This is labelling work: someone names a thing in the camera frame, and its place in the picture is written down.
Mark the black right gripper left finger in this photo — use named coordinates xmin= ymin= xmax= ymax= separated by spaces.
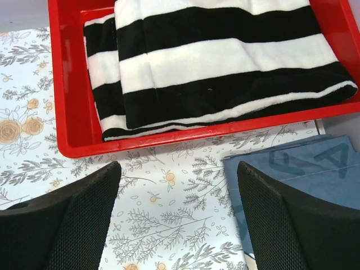
xmin=1 ymin=161 xmax=122 ymax=270

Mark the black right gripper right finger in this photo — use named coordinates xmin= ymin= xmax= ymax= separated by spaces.
xmin=237 ymin=161 xmax=359 ymax=269

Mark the grey blue folded shirt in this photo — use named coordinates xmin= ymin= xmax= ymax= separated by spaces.
xmin=223 ymin=134 xmax=359 ymax=259

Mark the red plastic tray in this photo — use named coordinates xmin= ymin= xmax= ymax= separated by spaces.
xmin=48 ymin=1 xmax=359 ymax=158

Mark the floral patterned table mat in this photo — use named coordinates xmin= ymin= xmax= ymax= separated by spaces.
xmin=1 ymin=28 xmax=318 ymax=269

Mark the black white striped shirt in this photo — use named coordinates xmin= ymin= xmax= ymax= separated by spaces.
xmin=83 ymin=1 xmax=358 ymax=141

